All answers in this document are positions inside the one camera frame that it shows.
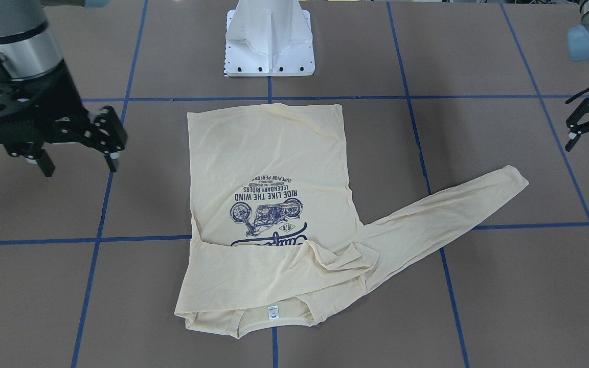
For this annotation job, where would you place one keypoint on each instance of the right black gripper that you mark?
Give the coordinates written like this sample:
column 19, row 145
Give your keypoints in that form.
column 55, row 91

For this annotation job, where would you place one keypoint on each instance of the cream long-sleeve printed shirt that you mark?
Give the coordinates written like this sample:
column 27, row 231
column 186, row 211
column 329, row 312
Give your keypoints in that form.
column 276, row 238

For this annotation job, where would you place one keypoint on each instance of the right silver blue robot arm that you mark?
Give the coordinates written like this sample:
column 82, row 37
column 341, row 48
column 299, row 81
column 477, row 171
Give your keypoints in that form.
column 28, row 48

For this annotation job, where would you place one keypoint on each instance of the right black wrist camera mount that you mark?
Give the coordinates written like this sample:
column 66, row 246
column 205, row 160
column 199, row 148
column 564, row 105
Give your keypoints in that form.
column 22, row 115

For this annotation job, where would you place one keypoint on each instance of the white camera pedestal post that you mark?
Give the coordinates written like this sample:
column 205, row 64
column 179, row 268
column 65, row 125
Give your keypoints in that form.
column 269, row 39

